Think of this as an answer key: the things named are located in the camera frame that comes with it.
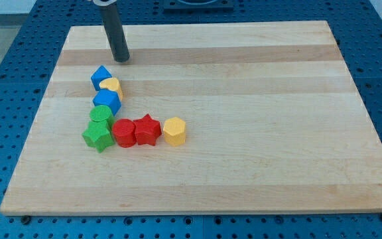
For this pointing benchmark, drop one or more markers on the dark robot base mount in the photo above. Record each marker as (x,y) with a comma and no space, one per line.
(197,5)

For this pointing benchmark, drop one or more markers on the red cylinder block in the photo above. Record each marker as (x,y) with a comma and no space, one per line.
(124,132)

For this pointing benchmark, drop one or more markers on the silver rod holder flange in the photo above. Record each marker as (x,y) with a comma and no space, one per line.
(103,3)

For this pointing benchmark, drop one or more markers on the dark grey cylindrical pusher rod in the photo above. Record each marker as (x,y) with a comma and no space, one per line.
(114,31)

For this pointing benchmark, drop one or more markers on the yellow hexagon block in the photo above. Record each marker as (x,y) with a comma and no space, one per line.
(174,131)

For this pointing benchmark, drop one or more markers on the yellow heart block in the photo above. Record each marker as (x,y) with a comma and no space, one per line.
(112,84)

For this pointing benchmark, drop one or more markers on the blue triangle block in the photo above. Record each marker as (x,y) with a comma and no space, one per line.
(99,75)

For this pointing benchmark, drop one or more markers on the green cylinder block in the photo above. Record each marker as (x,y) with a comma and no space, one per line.
(102,113)

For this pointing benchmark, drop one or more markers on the blue cube block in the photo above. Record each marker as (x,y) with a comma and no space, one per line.
(108,98)

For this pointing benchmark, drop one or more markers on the red star block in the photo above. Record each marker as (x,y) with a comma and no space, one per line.
(147,130)

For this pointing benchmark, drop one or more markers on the wooden board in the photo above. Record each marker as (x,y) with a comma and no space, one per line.
(274,125)

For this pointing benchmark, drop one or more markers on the green star block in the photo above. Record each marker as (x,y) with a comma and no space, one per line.
(98,135)

